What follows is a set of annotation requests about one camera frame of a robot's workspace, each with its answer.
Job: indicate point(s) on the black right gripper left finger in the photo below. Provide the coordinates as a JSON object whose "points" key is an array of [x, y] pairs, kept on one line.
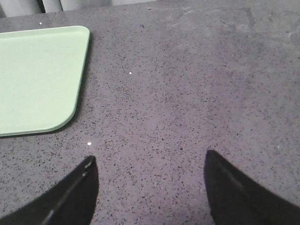
{"points": [[72, 201]]}

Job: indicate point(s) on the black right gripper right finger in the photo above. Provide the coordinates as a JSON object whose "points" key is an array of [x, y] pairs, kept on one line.
{"points": [[236, 199]]}

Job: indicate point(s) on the light green plastic tray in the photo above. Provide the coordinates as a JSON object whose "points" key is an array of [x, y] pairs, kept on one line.
{"points": [[40, 77]]}

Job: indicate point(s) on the grey pleated curtain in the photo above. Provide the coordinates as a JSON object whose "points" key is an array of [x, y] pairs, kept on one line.
{"points": [[11, 8]]}

